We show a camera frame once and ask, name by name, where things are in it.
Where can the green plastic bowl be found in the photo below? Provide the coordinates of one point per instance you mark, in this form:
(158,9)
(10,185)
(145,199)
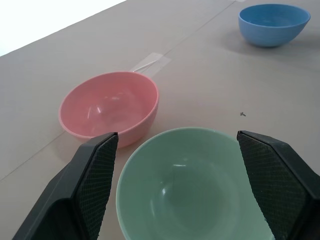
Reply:
(182,185)

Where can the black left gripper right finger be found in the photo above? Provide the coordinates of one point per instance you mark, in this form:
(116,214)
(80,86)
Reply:
(277,182)

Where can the blue plastic bowl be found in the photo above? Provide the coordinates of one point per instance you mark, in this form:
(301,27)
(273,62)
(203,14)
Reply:
(272,25)

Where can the clear tape strip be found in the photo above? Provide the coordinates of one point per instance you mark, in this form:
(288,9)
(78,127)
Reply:
(151,64)

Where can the small dark screw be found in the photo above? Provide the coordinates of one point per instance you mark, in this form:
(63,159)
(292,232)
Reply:
(242,114)

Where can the pink plastic bowl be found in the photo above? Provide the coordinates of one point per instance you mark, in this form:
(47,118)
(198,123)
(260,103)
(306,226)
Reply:
(110,107)

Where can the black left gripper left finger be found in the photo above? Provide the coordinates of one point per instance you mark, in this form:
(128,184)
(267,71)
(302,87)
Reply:
(82,185)

